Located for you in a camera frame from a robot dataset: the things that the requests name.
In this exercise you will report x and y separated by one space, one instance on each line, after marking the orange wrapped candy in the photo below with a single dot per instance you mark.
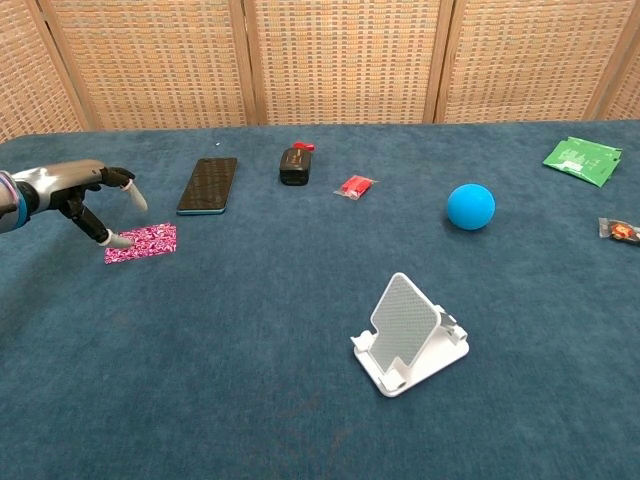
622 231

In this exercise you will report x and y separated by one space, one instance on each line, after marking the pink patterned card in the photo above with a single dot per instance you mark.
152 242

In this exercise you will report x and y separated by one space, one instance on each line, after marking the white folding phone stand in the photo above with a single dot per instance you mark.
405 325

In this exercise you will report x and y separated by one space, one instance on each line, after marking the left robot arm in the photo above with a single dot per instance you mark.
9 207

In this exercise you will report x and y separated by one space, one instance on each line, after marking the blue ball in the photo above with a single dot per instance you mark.
471 207

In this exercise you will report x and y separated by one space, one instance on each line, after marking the black smartphone with blue case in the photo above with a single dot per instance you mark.
207 185

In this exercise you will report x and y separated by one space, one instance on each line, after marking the red item in clear packet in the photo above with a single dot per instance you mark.
355 186

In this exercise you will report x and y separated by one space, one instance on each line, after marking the green printed packet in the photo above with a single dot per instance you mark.
580 160

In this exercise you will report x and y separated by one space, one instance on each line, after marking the woven wooden folding screen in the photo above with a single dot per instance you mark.
350 60

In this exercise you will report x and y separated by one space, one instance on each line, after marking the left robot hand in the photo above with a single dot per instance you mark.
55 185

